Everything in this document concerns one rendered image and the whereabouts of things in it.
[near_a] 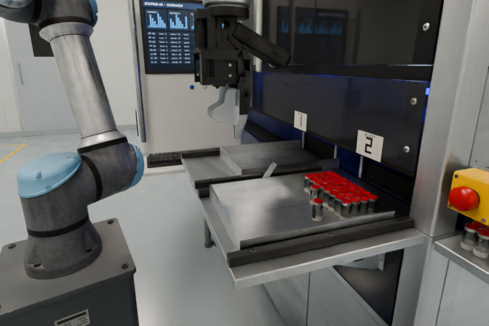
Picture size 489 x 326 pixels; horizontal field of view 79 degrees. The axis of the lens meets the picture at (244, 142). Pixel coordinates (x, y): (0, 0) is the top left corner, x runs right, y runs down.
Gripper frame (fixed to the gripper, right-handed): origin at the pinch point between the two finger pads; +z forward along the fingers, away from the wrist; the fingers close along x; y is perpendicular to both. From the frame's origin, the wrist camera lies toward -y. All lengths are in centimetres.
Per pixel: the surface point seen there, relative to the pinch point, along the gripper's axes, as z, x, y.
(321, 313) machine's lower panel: 71, -20, -35
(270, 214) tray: 21.4, -6.5, -9.2
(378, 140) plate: 5.7, -4.0, -35.3
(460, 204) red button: 10.5, 18.6, -31.9
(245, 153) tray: 21, -52, -19
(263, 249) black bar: 19.6, 7.6, -1.8
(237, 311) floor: 110, -68, -20
